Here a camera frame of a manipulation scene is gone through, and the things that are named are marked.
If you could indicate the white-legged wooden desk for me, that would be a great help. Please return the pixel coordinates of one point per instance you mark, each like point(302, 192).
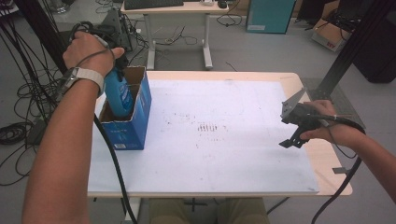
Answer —
point(174, 9)

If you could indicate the white table leg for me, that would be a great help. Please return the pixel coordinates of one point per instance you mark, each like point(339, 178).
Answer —
point(134, 211)

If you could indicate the black computer mouse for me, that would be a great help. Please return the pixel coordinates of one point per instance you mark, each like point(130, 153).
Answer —
point(222, 4)

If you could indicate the person's right hand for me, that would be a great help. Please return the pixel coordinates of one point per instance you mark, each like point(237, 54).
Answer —
point(337, 133)

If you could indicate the black cabinet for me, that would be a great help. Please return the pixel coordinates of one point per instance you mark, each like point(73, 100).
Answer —
point(378, 53)

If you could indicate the person's leg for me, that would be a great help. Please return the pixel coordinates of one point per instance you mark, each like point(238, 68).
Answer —
point(171, 213)
point(243, 213)

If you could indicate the blue cardboard box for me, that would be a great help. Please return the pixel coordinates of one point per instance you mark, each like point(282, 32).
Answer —
point(130, 133)

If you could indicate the black keyboard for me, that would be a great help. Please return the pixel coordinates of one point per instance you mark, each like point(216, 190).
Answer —
point(152, 3)

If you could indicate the brown cardboard box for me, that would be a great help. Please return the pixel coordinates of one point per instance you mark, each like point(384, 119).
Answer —
point(330, 35)

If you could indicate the black metal stand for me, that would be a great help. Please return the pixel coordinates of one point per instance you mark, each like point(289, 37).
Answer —
point(40, 31)
point(358, 40)

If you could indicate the grey tape piece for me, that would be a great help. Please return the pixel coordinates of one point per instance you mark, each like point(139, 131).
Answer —
point(338, 170)

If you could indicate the wristwatch with white band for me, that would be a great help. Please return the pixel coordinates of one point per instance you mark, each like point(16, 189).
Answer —
point(88, 76)

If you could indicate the blue bottle with white cap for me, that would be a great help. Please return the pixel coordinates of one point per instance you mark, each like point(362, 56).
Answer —
point(118, 96)

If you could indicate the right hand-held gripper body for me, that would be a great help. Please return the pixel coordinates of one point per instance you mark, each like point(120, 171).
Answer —
point(306, 116)

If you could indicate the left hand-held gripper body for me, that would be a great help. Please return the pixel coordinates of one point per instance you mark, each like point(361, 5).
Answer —
point(113, 28)

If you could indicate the teal cabinet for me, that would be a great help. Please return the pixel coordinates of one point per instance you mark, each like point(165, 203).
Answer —
point(269, 15)

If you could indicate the person's left hand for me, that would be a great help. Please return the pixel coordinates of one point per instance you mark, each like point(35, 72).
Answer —
point(88, 53)

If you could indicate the person's right leg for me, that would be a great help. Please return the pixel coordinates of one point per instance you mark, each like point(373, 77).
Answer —
point(243, 213)

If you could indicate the person's left leg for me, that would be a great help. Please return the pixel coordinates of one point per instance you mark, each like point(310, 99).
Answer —
point(171, 213)

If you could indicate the black computer tower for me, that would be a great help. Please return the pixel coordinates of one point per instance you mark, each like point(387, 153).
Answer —
point(127, 34)

